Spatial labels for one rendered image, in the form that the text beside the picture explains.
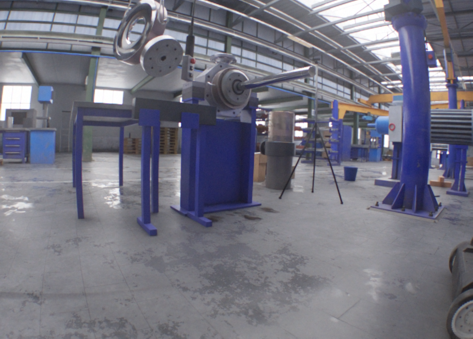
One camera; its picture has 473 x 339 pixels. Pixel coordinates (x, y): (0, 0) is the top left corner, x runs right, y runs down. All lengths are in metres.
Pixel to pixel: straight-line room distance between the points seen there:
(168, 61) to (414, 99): 2.39
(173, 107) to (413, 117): 2.29
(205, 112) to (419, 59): 2.27
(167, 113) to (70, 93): 12.04
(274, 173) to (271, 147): 0.36
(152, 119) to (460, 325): 1.86
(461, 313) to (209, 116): 1.83
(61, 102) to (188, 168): 11.82
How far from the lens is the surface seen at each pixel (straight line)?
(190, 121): 1.80
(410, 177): 2.83
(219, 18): 10.98
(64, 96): 13.61
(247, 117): 2.53
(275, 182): 3.54
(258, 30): 12.07
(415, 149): 2.82
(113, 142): 13.47
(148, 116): 1.68
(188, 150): 2.12
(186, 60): 1.30
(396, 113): 4.99
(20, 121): 12.24
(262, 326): 0.92
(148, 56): 1.15
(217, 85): 2.15
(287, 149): 3.49
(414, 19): 3.15
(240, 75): 2.25
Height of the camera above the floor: 0.59
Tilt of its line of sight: 4 degrees down
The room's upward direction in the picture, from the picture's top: 3 degrees clockwise
